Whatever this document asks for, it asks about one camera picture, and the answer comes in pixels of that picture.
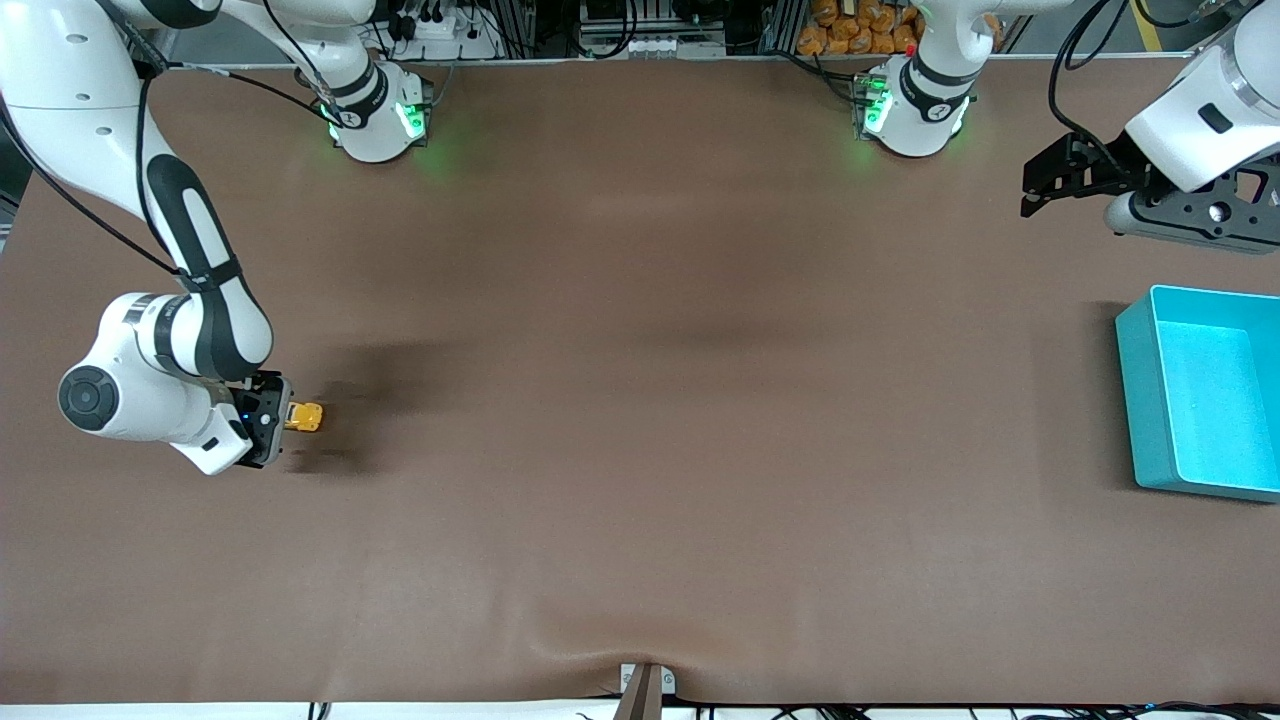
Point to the yellow toy beetle car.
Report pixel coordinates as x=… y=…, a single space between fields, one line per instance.
x=305 y=417

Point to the brown table mat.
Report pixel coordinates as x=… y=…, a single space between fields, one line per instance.
x=640 y=400

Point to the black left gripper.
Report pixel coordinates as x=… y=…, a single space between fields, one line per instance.
x=1118 y=167

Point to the white terminal block row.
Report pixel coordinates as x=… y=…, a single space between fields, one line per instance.
x=650 y=45

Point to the teal plastic storage bin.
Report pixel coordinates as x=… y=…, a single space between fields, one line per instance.
x=1150 y=400

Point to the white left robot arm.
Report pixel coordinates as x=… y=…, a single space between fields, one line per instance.
x=935 y=110

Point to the bag of orange items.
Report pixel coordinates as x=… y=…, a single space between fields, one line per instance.
x=850 y=35

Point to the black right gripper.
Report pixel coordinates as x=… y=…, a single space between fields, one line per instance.
x=267 y=411

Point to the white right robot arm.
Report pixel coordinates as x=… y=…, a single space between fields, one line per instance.
x=70 y=90

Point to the grey metal table edge rail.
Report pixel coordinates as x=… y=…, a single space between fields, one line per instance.
x=560 y=61

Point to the metal table clamp bracket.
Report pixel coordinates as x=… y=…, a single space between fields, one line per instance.
x=645 y=690

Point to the white power strip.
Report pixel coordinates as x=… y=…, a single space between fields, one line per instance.
x=440 y=35

